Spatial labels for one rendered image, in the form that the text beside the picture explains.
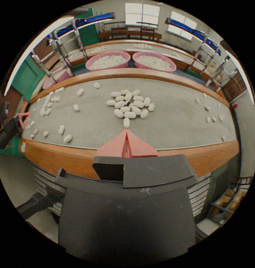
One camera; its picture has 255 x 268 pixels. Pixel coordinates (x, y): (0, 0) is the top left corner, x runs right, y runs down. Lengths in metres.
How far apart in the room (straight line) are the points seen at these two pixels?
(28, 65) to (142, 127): 1.08
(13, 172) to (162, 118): 1.84
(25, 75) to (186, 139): 1.19
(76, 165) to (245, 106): 4.76
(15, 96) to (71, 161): 0.80
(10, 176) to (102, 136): 1.66
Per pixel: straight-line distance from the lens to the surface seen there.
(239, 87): 4.76
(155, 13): 5.47
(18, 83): 0.95
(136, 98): 0.28
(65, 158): 0.30
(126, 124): 0.24
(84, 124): 0.30
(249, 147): 4.55
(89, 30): 3.03
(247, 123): 4.52
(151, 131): 0.26
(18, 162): 1.70
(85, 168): 0.25
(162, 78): 0.41
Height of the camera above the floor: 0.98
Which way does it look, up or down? 76 degrees down
